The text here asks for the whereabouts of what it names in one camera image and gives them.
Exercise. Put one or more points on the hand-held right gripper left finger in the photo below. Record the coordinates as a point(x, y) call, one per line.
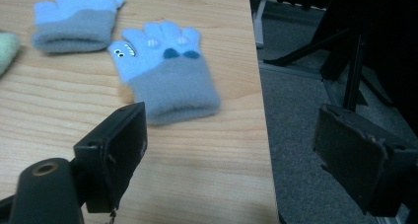
point(111, 158)

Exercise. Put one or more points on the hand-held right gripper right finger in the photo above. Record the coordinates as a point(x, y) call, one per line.
point(351, 158)

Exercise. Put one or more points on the blue glove with face print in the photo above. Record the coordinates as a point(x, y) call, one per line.
point(164, 81)

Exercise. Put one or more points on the plain blue and grey glove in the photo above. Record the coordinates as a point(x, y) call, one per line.
point(75, 26)

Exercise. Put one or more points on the green glove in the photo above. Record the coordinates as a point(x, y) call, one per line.
point(6, 49)

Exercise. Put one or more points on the black chair base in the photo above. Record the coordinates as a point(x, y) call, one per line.
point(355, 69)

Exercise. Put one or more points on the white desk frame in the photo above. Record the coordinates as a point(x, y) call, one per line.
point(259, 23)

